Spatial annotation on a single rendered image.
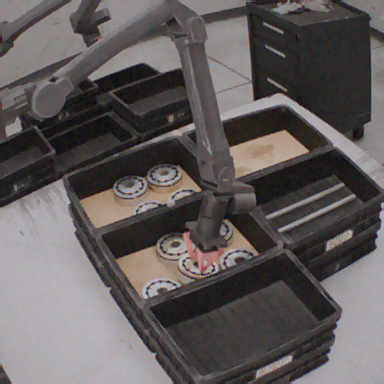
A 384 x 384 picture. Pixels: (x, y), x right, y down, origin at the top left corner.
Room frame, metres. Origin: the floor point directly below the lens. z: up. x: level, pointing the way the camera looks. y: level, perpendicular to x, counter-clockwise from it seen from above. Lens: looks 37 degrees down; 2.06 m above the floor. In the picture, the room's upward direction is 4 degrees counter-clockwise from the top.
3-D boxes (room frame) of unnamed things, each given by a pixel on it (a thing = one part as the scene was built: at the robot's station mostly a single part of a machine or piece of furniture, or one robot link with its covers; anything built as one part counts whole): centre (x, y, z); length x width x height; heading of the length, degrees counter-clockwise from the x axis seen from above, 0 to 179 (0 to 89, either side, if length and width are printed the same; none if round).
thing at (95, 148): (2.53, 0.45, 0.31); 0.40 x 0.30 x 0.34; 120
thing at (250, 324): (1.03, -0.10, 0.87); 0.40 x 0.30 x 0.11; 114
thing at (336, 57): (3.16, -0.74, 0.45); 0.60 x 0.45 x 0.90; 120
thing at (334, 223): (1.46, -0.34, 0.92); 0.40 x 0.30 x 0.02; 114
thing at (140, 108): (2.73, 0.11, 0.37); 0.40 x 0.30 x 0.45; 120
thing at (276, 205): (1.46, -0.34, 0.87); 0.40 x 0.30 x 0.11; 114
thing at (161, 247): (1.37, 0.05, 0.86); 0.10 x 0.10 x 0.01
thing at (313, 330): (1.03, -0.10, 0.92); 0.40 x 0.30 x 0.02; 114
